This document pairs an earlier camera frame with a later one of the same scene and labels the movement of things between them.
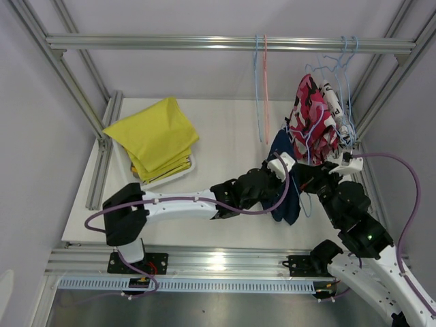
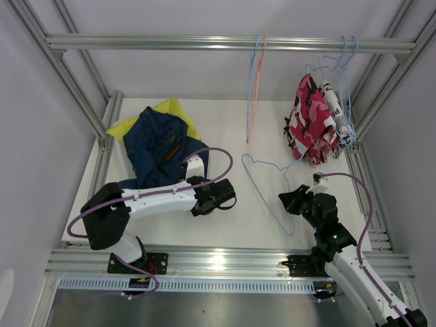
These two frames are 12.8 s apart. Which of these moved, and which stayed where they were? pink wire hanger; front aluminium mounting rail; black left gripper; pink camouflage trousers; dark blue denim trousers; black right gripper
Moved: dark blue denim trousers; black right gripper; black left gripper; pink wire hanger
Stayed: front aluminium mounting rail; pink camouflage trousers
